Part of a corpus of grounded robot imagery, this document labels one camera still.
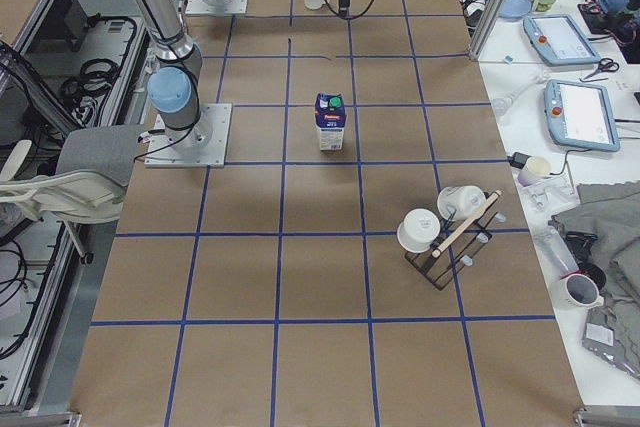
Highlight blue white milk carton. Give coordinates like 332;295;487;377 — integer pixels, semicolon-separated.
314;93;347;151

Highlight light blue plate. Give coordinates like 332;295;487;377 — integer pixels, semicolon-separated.
498;0;532;21

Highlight teach pendant tablet upper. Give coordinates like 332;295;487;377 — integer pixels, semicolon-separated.
522;15;601;66

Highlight teach pendant tablet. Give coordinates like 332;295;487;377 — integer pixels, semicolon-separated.
544;79;620;152
522;15;601;66

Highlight white mug on rack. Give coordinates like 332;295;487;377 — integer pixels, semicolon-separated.
437;185;486;221

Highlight white bowl on rack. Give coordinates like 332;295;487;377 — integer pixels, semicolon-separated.
396;208;440;254

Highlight black scissors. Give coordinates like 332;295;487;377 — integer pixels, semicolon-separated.
580;57;620;82

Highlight teach pendant tablet lower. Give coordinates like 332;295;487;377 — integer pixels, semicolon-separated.
544;79;620;152

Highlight grey office chair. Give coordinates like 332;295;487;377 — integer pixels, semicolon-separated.
1;124;144;264

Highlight grey cloth pile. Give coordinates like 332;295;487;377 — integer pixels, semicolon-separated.
550;182;639;378

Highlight white mug dark interior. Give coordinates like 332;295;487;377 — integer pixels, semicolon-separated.
548;273;604;310

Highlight black wire mug rack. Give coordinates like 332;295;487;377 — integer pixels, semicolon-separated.
404;213;501;291

